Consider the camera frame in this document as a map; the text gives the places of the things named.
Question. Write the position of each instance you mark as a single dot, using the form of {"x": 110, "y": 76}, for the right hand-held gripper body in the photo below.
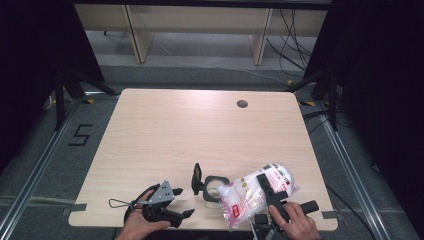
{"x": 279, "y": 198}

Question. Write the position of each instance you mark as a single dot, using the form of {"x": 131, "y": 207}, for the aluminium floor rail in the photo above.
{"x": 40, "y": 166}
{"x": 350, "y": 173}

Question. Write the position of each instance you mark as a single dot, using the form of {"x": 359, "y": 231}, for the red and white sugar bag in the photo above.
{"x": 243, "y": 196}

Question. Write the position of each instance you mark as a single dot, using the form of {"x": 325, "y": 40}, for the black metal stand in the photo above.
{"x": 331, "y": 100}
{"x": 60, "y": 100}

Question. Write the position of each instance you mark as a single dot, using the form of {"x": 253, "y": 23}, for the light wooden desk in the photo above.
{"x": 200, "y": 18}

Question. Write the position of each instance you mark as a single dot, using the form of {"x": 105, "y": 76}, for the grey tape strip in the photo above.
{"x": 78, "y": 207}
{"x": 330, "y": 214}

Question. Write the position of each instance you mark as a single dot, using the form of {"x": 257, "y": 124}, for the person's right hand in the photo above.
{"x": 298, "y": 226}

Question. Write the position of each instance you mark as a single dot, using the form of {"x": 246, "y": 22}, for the person's left hand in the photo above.
{"x": 140, "y": 226}

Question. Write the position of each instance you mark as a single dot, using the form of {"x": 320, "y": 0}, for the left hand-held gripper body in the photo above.
{"x": 161, "y": 195}

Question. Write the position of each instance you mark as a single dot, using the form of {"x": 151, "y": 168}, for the black curtain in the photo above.
{"x": 30, "y": 50}
{"x": 383, "y": 66}

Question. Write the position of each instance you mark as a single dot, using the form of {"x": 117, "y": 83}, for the clear jar with black lid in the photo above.
{"x": 208, "y": 196}

